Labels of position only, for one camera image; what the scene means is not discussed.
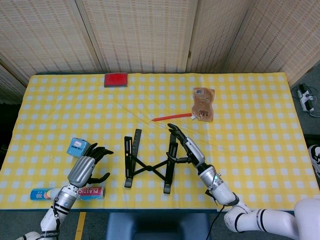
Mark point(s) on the woven folding screen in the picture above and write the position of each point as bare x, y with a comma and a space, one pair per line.
137, 32

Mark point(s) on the yellow white checkered tablecloth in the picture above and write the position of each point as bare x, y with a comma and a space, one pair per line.
250, 150

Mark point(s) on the black folding laptop stand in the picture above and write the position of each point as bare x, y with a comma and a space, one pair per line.
128, 150

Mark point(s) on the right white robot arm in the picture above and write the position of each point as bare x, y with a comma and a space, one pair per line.
270, 220

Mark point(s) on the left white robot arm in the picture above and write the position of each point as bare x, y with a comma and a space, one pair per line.
65, 200

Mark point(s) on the red square flat pad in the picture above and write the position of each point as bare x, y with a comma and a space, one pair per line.
116, 80

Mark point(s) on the black white shoe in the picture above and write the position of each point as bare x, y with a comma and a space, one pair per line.
315, 160

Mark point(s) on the red stick candle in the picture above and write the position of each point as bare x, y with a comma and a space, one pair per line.
172, 116

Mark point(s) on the brown spout pouch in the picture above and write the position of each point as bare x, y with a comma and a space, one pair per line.
203, 105

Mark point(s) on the blue cardboard box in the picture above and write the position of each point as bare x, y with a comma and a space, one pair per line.
76, 147

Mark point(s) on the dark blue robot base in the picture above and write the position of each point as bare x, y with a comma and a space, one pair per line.
157, 227

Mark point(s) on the white power strip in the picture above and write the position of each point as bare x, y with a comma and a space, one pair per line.
305, 98

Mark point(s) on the plastic wrap roll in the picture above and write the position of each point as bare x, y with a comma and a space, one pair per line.
95, 192

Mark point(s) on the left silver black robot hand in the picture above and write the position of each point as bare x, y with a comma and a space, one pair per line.
81, 172

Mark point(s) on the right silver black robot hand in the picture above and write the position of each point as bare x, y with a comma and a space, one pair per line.
195, 152

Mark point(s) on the brass screen hinge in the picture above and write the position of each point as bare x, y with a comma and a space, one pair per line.
189, 54

